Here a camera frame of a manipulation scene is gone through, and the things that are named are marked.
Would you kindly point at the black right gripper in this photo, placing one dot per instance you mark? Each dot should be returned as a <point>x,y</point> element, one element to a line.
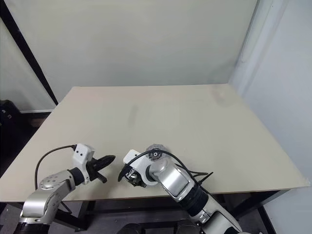
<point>135,178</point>

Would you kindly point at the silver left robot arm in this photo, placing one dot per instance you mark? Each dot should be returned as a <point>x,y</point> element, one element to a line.
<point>46,192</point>

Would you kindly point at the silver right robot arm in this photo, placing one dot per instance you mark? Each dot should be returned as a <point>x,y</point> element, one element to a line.
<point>175,178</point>

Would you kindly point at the dark rounded shape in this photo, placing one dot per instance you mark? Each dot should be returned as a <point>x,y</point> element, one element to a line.
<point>130,229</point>
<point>186,226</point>

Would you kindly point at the black table frame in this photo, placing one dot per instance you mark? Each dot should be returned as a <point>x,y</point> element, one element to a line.
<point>85,214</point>

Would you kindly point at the black diagonal pole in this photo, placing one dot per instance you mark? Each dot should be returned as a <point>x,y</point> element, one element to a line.
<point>29,53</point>

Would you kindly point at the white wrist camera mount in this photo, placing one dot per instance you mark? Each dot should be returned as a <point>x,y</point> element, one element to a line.
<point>80,156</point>
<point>131,156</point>

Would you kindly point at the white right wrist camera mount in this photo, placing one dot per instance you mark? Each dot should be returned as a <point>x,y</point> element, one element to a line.
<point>131,156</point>

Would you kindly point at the black bag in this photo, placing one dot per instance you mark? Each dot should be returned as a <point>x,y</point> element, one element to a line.
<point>8,122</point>

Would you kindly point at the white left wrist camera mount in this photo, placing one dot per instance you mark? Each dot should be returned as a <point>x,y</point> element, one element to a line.
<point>80,156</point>

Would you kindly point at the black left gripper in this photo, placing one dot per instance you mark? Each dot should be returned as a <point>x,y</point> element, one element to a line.
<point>93,170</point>

